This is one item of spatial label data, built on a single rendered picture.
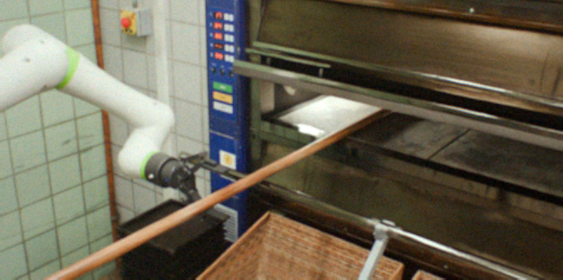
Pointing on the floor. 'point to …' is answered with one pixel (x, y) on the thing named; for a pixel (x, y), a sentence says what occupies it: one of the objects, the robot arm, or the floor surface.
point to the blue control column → (235, 84)
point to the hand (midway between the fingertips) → (223, 194)
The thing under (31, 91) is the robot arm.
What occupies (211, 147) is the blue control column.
